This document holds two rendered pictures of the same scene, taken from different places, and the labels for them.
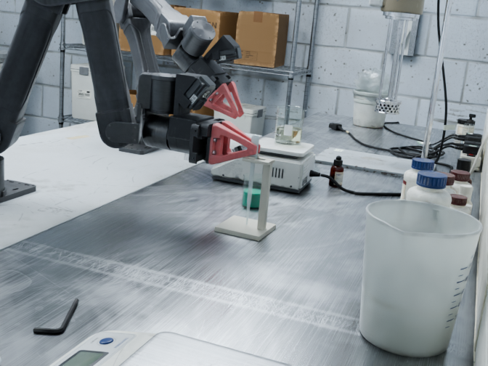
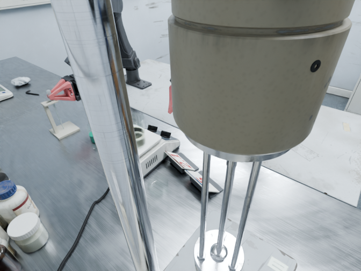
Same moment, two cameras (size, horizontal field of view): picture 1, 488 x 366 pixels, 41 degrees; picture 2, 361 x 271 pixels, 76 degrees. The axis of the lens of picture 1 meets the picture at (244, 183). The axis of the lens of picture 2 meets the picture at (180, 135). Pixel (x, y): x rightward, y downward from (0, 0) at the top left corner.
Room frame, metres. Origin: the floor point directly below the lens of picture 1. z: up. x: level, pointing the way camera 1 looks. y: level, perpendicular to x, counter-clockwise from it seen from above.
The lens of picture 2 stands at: (1.70, -0.51, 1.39)
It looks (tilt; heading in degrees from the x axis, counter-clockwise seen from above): 37 degrees down; 111
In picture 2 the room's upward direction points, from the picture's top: 2 degrees counter-clockwise
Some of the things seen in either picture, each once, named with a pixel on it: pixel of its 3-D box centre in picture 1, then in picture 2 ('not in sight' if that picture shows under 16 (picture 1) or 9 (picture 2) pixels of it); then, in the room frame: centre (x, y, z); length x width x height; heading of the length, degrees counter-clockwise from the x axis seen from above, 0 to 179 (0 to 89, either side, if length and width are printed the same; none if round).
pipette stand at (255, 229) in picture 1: (249, 193); (58, 115); (1.05, -0.01, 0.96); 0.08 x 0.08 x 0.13; 68
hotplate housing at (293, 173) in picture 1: (269, 164); (141, 148); (1.40, -0.05, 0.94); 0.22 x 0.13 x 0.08; 73
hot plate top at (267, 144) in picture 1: (282, 146); (133, 141); (1.39, -0.08, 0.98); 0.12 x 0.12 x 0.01; 73
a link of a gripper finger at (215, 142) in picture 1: (233, 144); (63, 92); (1.07, 0.02, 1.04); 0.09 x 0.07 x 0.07; 68
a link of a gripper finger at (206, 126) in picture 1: (230, 145); (61, 91); (1.06, 0.03, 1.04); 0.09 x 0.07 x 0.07; 68
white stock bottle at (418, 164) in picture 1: (418, 189); (14, 204); (1.23, -0.34, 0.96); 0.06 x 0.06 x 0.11
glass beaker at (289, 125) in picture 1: (288, 126); (134, 132); (1.40, -0.08, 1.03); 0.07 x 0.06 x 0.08; 36
